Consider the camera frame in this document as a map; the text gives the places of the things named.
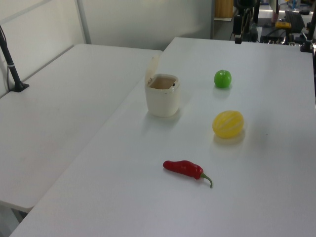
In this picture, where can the grey partition frame post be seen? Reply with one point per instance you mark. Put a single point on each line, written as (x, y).
(84, 22)

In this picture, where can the yellow striped toy melon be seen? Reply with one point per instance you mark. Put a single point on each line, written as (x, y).
(228, 124)

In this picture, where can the yellow box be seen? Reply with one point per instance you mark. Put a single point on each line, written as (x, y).
(283, 25)

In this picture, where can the black pole with base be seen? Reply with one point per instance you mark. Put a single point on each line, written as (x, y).
(11, 66)

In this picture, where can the yellow wooden board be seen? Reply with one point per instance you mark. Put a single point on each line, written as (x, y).
(223, 8)

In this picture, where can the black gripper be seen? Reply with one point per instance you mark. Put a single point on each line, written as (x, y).
(238, 24)

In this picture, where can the white side table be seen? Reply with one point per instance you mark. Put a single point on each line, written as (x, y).
(61, 111)

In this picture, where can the black clamp stand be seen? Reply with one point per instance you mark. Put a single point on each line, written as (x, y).
(307, 40)

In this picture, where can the red toy chili pepper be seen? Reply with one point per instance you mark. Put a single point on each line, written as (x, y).
(184, 168)

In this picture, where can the green toy apple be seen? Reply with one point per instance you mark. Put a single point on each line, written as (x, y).
(222, 79)

